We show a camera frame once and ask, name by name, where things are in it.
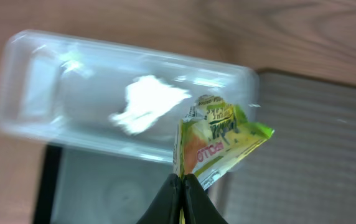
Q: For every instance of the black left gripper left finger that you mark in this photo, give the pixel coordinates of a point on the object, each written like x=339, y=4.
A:
x=167, y=204

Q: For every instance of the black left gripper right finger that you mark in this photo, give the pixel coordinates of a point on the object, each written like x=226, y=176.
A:
x=197, y=207

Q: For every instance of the yellow green snack wrapper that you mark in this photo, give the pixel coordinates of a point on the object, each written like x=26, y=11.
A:
x=213, y=137

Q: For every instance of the white tissue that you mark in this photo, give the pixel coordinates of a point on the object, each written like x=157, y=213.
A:
x=148, y=98

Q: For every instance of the black plastic bin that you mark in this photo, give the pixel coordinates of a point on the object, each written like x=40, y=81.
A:
x=80, y=186

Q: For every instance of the dark brown serving tray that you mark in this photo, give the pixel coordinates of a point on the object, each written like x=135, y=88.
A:
x=306, y=173

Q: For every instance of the clear plastic bin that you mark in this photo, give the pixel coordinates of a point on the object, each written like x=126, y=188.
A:
x=59, y=88

